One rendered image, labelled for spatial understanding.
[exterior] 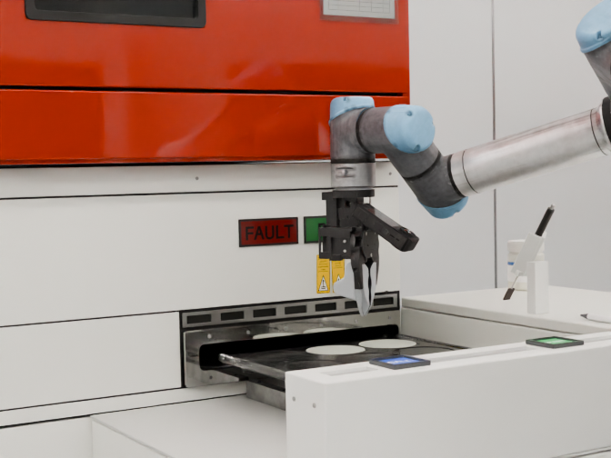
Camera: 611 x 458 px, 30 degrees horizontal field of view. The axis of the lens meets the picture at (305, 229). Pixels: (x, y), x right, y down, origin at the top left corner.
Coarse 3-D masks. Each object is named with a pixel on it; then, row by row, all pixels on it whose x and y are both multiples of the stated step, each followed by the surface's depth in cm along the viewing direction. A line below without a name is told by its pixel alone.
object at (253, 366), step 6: (222, 354) 190; (222, 360) 189; (228, 360) 187; (234, 360) 185; (240, 360) 184; (240, 366) 184; (246, 366) 181; (252, 366) 180; (258, 366) 178; (264, 366) 177; (258, 372) 178; (264, 372) 177; (270, 372) 175; (276, 372) 173; (282, 372) 172; (282, 378) 172
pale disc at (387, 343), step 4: (372, 340) 204; (376, 340) 204; (380, 340) 204; (384, 340) 203; (388, 340) 203; (392, 340) 203; (396, 340) 203; (400, 340) 203; (404, 340) 203; (360, 344) 199; (364, 344) 199; (368, 344) 199; (372, 344) 198; (376, 344) 198; (380, 344) 198; (384, 344) 198; (388, 344) 198; (392, 344) 198; (396, 344) 198; (400, 344) 198; (404, 344) 198; (408, 344) 198; (412, 344) 198
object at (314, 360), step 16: (256, 352) 193; (272, 352) 193; (288, 352) 193; (304, 352) 192; (368, 352) 191; (384, 352) 190; (400, 352) 190; (416, 352) 190; (432, 352) 190; (288, 368) 177; (304, 368) 177
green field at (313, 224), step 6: (306, 222) 202; (312, 222) 203; (318, 222) 204; (324, 222) 204; (306, 228) 202; (312, 228) 203; (306, 234) 202; (312, 234) 203; (306, 240) 202; (312, 240) 203
